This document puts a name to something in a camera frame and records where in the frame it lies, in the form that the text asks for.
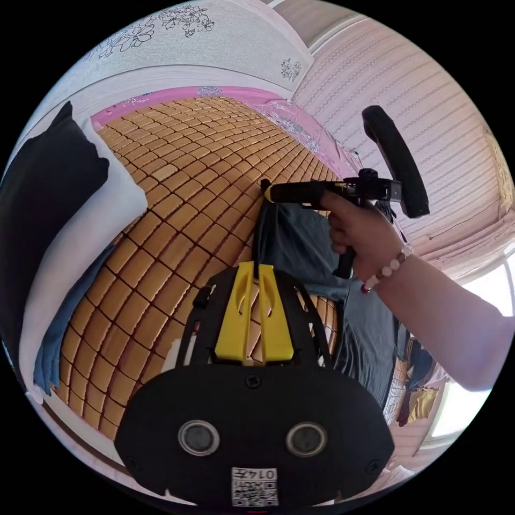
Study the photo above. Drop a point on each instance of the black short sleeve shirt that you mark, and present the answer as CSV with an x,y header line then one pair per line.
x,y
297,241

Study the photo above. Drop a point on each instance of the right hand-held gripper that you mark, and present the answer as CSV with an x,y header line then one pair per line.
x,y
301,195

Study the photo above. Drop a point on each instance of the person's right hand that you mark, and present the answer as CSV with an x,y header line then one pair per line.
x,y
362,237

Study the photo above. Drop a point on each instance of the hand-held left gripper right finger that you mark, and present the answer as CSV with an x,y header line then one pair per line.
x,y
277,334

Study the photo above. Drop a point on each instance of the bed with woven mat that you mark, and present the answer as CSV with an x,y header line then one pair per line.
x,y
181,169

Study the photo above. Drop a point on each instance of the person's right forearm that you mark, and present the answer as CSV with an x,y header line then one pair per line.
x,y
450,322

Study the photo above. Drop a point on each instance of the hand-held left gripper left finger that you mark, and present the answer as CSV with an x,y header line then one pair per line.
x,y
233,322

